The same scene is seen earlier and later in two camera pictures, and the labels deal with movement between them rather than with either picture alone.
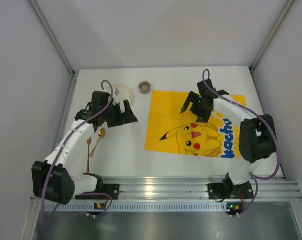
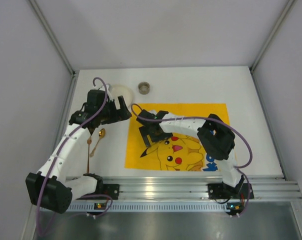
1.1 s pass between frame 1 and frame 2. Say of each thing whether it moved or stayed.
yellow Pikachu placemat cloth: moved
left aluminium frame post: stayed
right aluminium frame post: stayed
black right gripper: moved
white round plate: stayed
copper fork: stayed
